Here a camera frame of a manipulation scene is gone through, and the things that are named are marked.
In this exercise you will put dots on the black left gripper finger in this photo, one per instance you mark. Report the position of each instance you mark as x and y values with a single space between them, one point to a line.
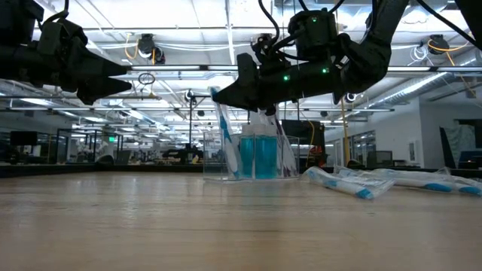
101 88
98 66

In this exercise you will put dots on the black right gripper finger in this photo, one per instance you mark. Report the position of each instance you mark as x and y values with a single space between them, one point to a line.
256 105
241 93

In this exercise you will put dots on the blue white toothbrush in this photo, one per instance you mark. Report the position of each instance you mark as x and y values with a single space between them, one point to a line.
437 187
226 128
331 183

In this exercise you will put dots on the blue mouthwash bottle white cap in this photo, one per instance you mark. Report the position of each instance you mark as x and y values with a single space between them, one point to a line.
266 158
247 158

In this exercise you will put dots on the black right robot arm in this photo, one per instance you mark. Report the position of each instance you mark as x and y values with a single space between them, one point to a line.
373 49

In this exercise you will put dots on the black standing panel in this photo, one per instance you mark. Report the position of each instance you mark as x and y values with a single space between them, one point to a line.
320 130

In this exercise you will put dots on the black thin pole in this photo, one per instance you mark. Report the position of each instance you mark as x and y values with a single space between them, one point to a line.
191 120

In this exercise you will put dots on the ceiling light strip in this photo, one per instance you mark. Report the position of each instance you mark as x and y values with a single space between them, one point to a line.
433 69
165 68

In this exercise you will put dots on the black computer monitor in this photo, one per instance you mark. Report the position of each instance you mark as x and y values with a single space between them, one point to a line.
23 138

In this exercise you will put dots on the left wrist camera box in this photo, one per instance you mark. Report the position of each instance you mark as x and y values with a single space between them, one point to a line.
19 19

